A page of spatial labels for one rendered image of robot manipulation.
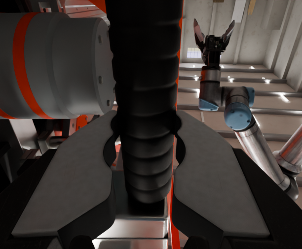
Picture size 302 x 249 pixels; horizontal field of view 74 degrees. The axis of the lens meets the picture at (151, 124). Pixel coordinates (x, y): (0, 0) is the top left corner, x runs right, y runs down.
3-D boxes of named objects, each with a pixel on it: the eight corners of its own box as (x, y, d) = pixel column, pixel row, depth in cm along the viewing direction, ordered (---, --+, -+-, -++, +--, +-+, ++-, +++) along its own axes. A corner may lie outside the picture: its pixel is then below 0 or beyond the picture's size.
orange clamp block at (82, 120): (48, 131, 54) (62, 137, 63) (77, 131, 54) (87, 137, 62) (51, 106, 55) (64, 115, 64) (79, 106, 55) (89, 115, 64)
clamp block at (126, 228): (40, 219, 14) (59, 257, 17) (169, 219, 14) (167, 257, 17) (67, 168, 18) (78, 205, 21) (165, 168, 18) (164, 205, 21)
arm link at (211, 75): (217, 83, 81) (197, 82, 81) (218, 72, 80) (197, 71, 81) (222, 80, 73) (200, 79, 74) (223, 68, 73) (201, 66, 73)
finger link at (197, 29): (197, 12, 73) (210, 33, 73) (194, 20, 79) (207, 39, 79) (189, 17, 73) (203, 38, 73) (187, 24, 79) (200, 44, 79)
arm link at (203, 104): (220, 111, 80) (198, 110, 83) (222, 83, 79) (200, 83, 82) (219, 110, 73) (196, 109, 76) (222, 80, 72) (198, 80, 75)
